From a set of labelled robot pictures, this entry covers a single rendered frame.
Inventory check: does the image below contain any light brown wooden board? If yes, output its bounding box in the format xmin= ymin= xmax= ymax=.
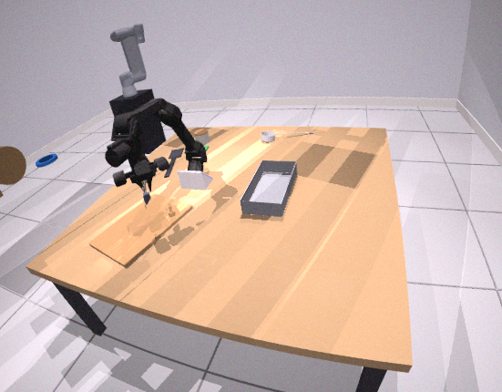
xmin=89 ymin=193 xmax=193 ymax=268

